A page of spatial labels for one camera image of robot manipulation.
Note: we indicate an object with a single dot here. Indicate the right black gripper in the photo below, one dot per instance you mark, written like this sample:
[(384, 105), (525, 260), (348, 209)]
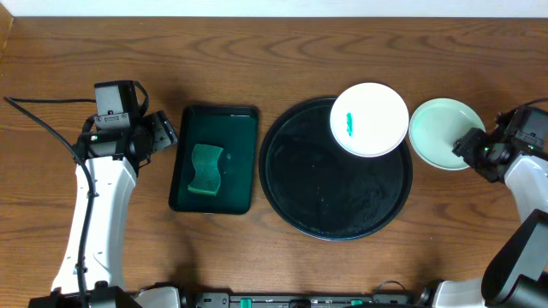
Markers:
[(470, 145)]

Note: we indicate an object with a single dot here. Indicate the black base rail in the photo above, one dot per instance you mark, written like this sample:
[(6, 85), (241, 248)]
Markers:
[(278, 301)]

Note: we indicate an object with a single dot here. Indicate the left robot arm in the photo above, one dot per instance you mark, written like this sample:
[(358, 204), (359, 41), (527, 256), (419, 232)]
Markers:
[(109, 153)]

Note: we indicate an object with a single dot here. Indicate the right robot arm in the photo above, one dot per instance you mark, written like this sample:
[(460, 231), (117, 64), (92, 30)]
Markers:
[(516, 277)]

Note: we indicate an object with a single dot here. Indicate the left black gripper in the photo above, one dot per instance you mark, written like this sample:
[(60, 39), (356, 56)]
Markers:
[(162, 129)]

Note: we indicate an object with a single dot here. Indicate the green sponge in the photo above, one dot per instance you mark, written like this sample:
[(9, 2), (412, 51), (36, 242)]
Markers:
[(207, 178)]

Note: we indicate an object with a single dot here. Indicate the black round tray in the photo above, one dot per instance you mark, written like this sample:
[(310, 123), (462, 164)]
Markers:
[(317, 187)]

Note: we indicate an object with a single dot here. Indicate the white plate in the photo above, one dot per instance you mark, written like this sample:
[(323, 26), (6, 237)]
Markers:
[(369, 119)]

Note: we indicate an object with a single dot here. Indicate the black rectangular tray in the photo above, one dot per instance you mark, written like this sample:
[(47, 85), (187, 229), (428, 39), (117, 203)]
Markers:
[(235, 129)]

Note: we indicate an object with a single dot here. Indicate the mint plate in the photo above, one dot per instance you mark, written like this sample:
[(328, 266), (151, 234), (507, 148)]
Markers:
[(436, 125), (435, 147)]

